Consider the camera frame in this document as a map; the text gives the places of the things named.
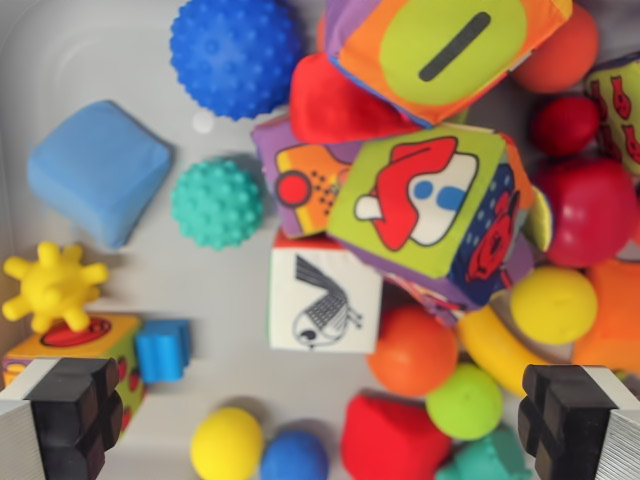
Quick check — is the green smooth ball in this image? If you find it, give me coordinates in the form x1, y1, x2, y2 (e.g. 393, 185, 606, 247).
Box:
425, 362, 504, 442

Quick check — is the black silver gripper right finger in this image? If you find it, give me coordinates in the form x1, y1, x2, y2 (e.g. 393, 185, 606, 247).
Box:
517, 364, 640, 480

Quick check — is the orange fabric cube number one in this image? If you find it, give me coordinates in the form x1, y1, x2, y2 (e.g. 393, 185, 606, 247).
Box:
324, 0, 574, 127

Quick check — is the large red ball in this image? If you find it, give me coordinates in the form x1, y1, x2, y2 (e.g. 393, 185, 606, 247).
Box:
532, 157, 640, 269

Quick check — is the yellow plastic ring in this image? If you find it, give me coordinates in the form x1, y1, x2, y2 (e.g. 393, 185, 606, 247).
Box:
455, 304, 556, 398

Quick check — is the orange fabric soft block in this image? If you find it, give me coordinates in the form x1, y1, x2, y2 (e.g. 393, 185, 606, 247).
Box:
571, 259, 640, 375

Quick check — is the blue smooth ball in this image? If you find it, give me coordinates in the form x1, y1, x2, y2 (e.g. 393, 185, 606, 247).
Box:
258, 429, 330, 480

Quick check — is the teal bumpy rubber ball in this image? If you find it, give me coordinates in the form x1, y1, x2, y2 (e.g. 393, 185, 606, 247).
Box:
170, 157, 265, 250

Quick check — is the small red ball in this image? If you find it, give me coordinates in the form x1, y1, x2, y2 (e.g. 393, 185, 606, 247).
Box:
531, 95, 601, 158

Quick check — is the green fabric cube red car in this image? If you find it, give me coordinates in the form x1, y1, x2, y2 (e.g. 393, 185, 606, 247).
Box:
324, 124, 539, 312

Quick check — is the yellow spiky rubber ball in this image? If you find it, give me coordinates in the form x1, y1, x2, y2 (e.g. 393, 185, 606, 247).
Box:
1, 241, 110, 334

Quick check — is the light blue fabric cube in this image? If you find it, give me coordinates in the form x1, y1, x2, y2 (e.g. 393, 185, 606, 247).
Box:
26, 99, 176, 250

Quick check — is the fabric cube with red fish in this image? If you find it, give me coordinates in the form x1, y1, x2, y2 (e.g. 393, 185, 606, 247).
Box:
583, 52, 640, 176

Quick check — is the blue ridged plastic block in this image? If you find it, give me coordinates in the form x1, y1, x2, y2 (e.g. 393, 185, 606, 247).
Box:
134, 319, 193, 384

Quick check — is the white fabric cube with bird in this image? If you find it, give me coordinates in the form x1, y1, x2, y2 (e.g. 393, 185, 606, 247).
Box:
268, 234, 384, 353

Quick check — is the orange smooth ball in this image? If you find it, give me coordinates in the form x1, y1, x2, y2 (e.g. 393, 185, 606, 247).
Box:
367, 304, 460, 399
510, 3, 601, 95

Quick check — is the black silver gripper left finger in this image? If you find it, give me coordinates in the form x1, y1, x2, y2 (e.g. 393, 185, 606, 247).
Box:
0, 356, 124, 480

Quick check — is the purple fabric cube orange taxi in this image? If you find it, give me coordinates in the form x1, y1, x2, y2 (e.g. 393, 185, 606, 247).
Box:
250, 115, 366, 240

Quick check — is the large blue bumpy ball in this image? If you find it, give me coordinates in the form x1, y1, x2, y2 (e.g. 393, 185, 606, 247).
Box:
169, 0, 301, 121

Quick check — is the teal plastic shape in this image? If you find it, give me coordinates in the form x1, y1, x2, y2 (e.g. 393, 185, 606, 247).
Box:
433, 428, 535, 480

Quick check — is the red fabric soft block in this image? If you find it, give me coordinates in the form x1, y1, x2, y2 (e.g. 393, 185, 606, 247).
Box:
289, 53, 421, 144
340, 393, 454, 480

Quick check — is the grey plastic bin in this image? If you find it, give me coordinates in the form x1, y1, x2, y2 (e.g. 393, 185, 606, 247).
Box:
0, 0, 640, 480

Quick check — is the yellow smooth ball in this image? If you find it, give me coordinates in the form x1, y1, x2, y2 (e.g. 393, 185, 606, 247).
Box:
190, 406, 265, 480
509, 265, 599, 346

